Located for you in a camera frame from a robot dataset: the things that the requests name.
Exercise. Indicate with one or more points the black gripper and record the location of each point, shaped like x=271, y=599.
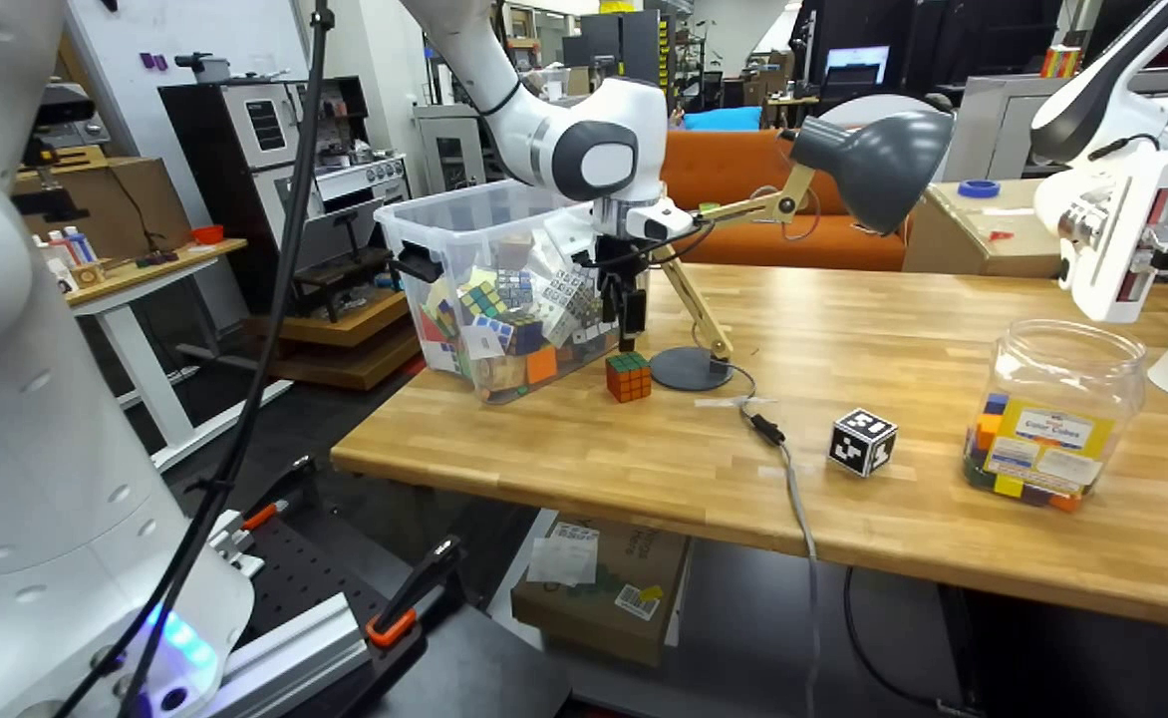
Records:
x=622, y=258

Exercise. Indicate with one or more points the red green orange Rubik's cube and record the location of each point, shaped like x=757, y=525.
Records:
x=627, y=381

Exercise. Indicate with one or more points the clear plastic storage box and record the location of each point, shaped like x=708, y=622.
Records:
x=474, y=223

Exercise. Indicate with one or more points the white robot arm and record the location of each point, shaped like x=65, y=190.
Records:
x=24, y=401

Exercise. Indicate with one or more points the orange faced Rubik's cube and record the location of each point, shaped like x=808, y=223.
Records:
x=542, y=365

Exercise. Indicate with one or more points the black box latch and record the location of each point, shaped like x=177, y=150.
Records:
x=421, y=264

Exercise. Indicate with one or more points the cardboard box with labels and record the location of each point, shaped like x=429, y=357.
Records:
x=605, y=582

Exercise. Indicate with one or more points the brown cardboard box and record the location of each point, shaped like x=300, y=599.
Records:
x=105, y=202

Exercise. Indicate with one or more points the orange sofa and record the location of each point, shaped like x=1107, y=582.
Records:
x=768, y=239

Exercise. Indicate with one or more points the black white marker tag cube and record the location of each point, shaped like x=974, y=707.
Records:
x=862, y=441

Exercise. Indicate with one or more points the wooden pallet shelf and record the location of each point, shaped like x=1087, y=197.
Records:
x=344, y=333

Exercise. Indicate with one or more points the black orange clamp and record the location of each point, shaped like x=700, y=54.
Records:
x=407, y=599
x=275, y=498

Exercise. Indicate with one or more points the blue disc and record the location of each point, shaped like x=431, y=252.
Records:
x=979, y=190

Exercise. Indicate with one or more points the wooden side table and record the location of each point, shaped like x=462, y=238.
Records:
x=994, y=239

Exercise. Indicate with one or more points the black white equipment rack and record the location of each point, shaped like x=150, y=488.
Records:
x=247, y=161

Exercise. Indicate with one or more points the white storage cabinet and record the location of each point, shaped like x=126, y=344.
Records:
x=1001, y=123

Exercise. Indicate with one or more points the small red item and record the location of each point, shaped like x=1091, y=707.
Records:
x=203, y=238

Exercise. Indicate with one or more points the clear jar of coloured blocks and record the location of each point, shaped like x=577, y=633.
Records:
x=1062, y=384

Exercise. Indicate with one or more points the wooden desk with white legs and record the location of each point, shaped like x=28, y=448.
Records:
x=158, y=267

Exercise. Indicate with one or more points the white machine with black trim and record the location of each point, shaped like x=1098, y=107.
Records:
x=1114, y=239

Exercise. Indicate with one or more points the row of small books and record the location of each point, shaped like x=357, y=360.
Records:
x=73, y=250

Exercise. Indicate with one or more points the aluminium rail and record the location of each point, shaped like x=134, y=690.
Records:
x=288, y=650

